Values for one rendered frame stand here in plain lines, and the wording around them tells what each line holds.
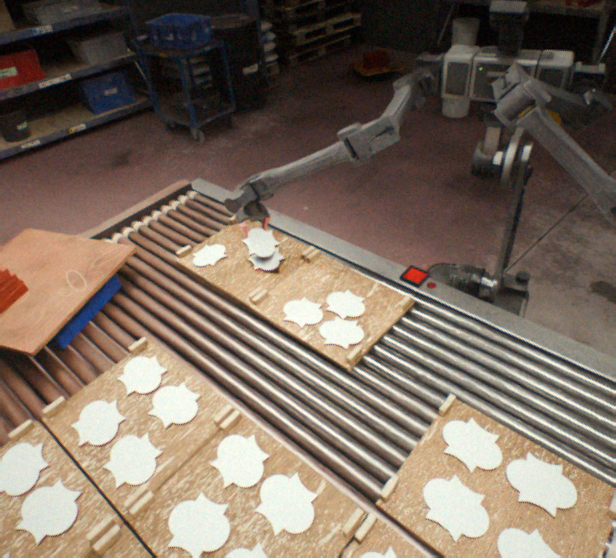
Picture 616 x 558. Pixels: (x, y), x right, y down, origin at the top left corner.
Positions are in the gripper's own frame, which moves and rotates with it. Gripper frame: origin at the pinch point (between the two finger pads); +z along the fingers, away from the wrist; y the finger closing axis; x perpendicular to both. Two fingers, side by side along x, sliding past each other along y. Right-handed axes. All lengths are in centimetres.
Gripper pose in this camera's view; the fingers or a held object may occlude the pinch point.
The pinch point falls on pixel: (255, 232)
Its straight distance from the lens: 175.4
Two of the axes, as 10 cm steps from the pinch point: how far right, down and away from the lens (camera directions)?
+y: 8.9, -3.4, 3.1
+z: 0.8, 7.8, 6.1
